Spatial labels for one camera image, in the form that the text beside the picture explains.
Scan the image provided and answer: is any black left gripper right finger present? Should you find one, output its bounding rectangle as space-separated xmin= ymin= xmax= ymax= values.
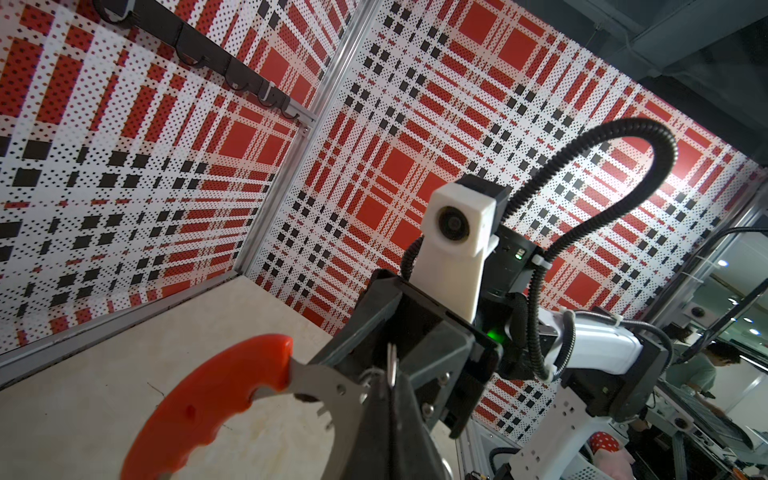
xmin=389 ymin=370 xmax=450 ymax=479

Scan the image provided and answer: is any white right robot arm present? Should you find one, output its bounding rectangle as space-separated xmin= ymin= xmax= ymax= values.
xmin=314 ymin=227 xmax=672 ymax=479

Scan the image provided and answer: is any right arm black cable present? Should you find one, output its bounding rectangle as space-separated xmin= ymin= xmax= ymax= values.
xmin=400 ymin=117 xmax=679 ymax=382

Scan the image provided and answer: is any black hook rail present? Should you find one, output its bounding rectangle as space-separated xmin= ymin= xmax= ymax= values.
xmin=93 ymin=1 xmax=315 ymax=126

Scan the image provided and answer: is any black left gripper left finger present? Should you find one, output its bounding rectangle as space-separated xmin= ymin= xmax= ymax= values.
xmin=322 ymin=368 xmax=393 ymax=479

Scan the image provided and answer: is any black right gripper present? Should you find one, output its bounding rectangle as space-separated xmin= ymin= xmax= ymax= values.
xmin=309 ymin=226 xmax=542 ymax=438

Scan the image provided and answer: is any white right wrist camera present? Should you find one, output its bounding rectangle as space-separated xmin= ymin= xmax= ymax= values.
xmin=409 ymin=174 xmax=511 ymax=323

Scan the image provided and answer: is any person in background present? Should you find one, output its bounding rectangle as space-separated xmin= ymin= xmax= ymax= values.
xmin=664 ymin=341 xmax=741 ymax=418

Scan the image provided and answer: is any red-handled key organizer ring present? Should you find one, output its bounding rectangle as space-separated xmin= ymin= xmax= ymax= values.
xmin=119 ymin=333 xmax=397 ymax=480

